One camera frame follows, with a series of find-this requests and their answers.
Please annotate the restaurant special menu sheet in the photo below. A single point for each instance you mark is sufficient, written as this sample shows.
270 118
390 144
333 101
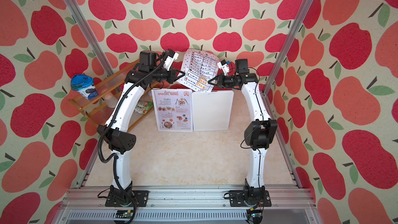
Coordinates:
173 109

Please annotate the left white rack box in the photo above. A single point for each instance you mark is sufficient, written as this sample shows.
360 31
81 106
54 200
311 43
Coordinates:
172 130

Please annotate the right white rack box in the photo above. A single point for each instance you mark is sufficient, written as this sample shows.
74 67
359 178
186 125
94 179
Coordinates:
212 110

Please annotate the green snack packet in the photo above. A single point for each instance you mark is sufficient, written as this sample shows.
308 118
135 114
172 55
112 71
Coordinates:
143 107

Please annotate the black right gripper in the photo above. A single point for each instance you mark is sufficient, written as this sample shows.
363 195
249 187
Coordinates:
219 86

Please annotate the wooden spice shelf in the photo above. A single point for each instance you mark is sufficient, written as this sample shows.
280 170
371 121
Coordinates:
96 110

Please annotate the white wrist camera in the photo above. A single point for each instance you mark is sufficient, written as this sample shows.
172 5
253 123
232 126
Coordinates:
224 66
170 57

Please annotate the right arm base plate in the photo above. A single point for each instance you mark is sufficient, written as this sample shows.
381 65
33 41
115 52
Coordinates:
239 198

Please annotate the white rack box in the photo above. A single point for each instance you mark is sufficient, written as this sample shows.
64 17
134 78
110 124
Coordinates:
172 130
212 110

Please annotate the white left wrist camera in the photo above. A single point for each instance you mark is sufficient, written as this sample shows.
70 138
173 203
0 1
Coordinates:
170 57

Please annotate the left aluminium frame post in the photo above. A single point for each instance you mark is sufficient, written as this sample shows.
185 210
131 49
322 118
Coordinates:
89 35

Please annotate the aluminium frame post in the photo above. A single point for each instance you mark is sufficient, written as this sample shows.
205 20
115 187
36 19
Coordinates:
89 35
294 29

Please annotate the blue lidded yogurt cup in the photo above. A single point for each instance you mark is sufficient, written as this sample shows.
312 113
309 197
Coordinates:
84 85

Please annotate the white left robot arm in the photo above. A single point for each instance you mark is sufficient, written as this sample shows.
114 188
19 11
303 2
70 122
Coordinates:
115 142

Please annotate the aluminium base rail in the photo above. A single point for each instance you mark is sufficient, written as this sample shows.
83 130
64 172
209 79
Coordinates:
188 204

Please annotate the white dotted menu sheet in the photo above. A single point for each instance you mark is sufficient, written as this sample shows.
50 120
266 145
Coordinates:
199 67

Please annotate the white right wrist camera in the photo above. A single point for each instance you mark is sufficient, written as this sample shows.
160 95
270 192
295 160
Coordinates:
224 66

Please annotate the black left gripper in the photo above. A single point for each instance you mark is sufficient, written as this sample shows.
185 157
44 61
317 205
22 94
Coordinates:
172 76

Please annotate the clear plastic bottle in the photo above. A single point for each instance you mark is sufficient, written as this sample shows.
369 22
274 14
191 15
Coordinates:
110 100

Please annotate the right aluminium frame post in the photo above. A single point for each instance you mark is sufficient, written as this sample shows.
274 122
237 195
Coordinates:
294 29

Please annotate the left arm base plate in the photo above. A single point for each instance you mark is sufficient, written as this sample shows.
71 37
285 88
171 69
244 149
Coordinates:
140 198

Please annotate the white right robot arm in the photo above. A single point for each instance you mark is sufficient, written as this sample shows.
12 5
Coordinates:
257 136

